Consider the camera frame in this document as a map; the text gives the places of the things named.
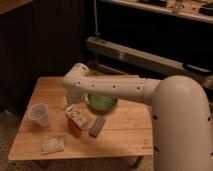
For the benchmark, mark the white labelled bottle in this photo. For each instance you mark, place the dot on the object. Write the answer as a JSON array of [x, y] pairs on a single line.
[[79, 119]]

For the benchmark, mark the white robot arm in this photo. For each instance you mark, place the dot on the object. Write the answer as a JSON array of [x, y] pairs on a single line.
[[181, 117]]

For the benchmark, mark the background workbench shelf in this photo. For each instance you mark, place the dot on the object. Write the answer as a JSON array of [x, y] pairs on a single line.
[[188, 9]]

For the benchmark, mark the vertical metal pole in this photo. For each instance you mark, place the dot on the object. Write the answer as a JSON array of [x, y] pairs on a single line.
[[97, 33]]

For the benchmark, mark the grey metal rail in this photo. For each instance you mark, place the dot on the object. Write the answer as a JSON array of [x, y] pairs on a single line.
[[142, 59]]

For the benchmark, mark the white plastic packet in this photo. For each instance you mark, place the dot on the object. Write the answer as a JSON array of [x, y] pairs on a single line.
[[52, 145]]

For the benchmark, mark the clear plastic cup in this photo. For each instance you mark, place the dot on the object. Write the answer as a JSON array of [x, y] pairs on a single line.
[[39, 114]]

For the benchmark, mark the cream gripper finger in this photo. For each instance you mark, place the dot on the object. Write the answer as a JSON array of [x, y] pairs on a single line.
[[64, 104]]

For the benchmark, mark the green ceramic bowl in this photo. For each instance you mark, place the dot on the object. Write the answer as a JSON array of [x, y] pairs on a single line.
[[101, 103]]

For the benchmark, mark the wooden bamboo table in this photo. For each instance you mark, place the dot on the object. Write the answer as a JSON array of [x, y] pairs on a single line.
[[126, 132]]

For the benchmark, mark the orange red marker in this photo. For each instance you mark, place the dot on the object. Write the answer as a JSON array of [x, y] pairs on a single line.
[[73, 128]]

